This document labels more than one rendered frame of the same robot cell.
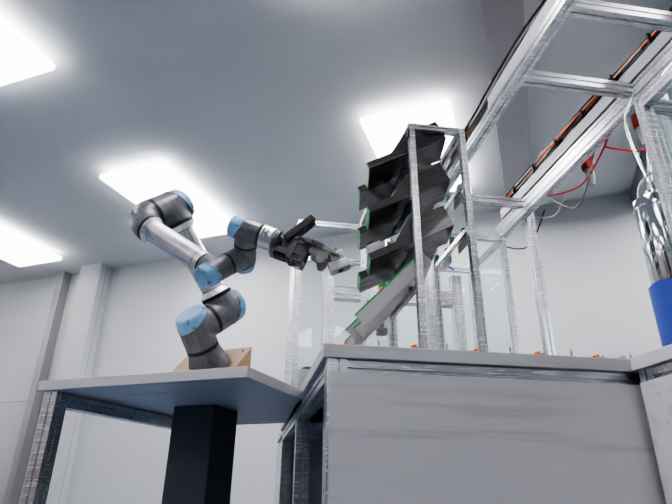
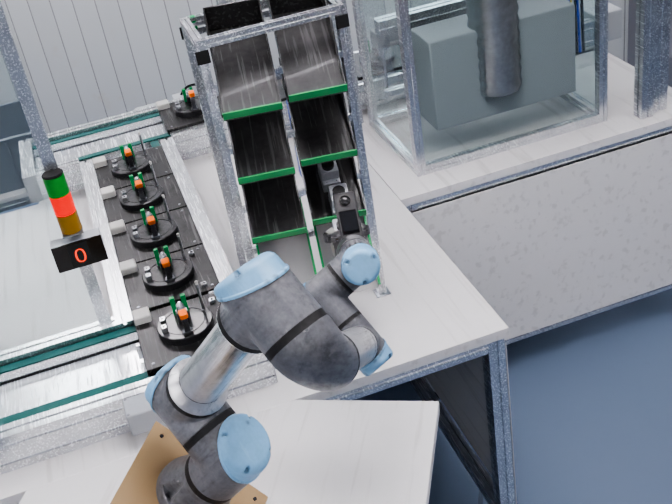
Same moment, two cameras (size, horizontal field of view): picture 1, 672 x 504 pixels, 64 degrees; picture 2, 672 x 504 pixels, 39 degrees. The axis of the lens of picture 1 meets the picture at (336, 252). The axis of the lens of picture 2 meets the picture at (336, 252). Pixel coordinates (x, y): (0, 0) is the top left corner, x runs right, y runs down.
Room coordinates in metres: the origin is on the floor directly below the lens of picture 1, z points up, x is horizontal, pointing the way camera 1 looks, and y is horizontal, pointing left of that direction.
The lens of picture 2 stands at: (1.67, 1.82, 2.34)
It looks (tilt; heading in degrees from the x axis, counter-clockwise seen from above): 33 degrees down; 266
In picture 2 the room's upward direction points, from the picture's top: 10 degrees counter-clockwise
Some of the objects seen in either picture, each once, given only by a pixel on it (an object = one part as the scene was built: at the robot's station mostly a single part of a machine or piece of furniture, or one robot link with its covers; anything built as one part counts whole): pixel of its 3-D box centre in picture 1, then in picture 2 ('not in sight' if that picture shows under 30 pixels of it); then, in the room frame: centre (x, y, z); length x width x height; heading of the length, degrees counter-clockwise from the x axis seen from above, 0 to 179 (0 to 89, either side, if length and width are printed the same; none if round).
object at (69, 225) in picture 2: not in sight; (69, 221); (2.14, -0.21, 1.29); 0.05 x 0.05 x 0.05
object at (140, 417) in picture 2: (305, 382); (171, 402); (1.98, 0.11, 0.93); 0.21 x 0.07 x 0.06; 9
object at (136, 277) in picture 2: not in sight; (165, 263); (1.97, -0.37, 1.01); 0.24 x 0.24 x 0.13; 9
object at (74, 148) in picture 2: not in sight; (331, 88); (1.33, -1.53, 0.92); 2.35 x 0.41 x 0.12; 9
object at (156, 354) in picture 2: not in sight; (187, 330); (1.93, -0.12, 0.96); 0.24 x 0.24 x 0.02; 9
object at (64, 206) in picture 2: not in sight; (62, 203); (2.14, -0.21, 1.34); 0.05 x 0.05 x 0.05
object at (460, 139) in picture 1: (427, 258); (290, 165); (1.59, -0.30, 1.26); 0.36 x 0.21 x 0.80; 9
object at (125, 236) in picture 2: not in sight; (151, 223); (2.01, -0.61, 1.01); 0.24 x 0.24 x 0.13; 9
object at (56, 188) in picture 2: not in sight; (56, 184); (2.14, -0.21, 1.39); 0.05 x 0.05 x 0.05
